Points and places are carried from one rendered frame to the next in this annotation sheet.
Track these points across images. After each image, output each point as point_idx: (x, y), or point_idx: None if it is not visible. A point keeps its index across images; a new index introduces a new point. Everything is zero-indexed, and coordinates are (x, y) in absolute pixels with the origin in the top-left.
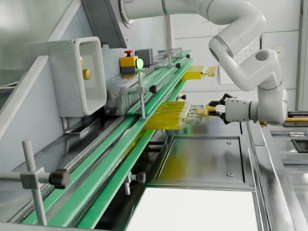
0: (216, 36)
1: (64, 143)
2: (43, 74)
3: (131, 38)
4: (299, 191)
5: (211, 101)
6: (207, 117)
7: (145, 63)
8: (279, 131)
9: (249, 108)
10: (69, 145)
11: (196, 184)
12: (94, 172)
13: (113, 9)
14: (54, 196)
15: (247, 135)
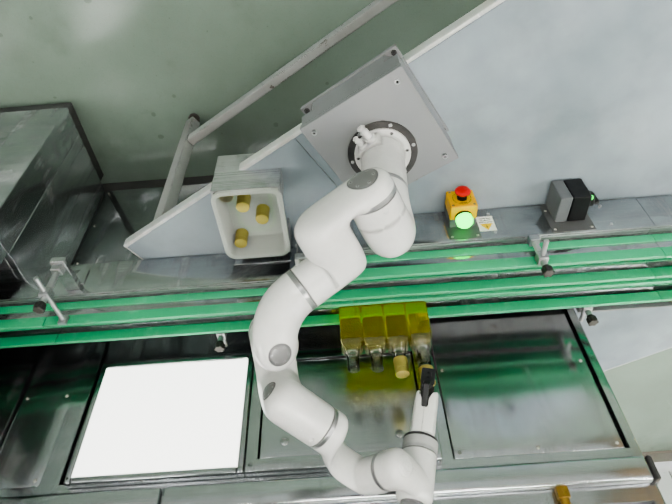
0: None
1: (208, 264)
2: (205, 200)
3: (544, 158)
4: None
5: (429, 369)
6: (579, 387)
7: (551, 213)
8: None
9: (405, 434)
10: (202, 270)
11: (252, 405)
12: (153, 310)
13: (324, 159)
14: (116, 302)
15: (470, 466)
